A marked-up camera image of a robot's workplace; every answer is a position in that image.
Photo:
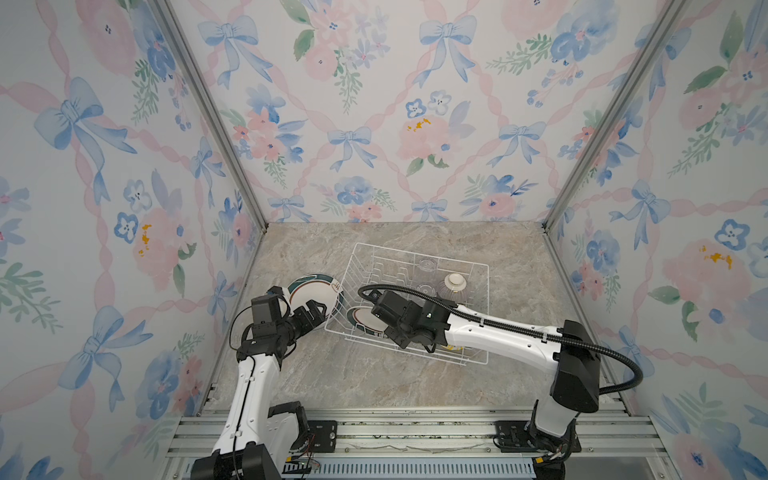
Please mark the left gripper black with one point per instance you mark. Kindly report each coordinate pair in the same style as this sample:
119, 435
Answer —
305, 322

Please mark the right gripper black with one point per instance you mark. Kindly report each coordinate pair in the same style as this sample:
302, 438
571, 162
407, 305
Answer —
400, 342

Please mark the clear glass back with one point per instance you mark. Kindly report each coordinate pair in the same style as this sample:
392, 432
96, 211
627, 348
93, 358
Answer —
427, 265

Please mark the green red rimmed plate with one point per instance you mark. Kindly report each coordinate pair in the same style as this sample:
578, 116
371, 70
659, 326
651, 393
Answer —
322, 288

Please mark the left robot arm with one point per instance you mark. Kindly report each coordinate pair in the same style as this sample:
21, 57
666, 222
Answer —
250, 462

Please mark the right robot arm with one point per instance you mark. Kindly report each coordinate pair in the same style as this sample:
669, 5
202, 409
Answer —
562, 354

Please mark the left corner aluminium profile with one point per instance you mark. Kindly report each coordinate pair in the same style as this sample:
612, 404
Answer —
178, 43

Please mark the corner aluminium profile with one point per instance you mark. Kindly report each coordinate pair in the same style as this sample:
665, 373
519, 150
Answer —
178, 43
661, 30

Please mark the right corner aluminium profile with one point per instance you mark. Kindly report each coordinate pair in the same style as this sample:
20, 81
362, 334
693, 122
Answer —
661, 30

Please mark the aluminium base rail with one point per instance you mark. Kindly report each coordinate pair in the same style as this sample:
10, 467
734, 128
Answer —
462, 442

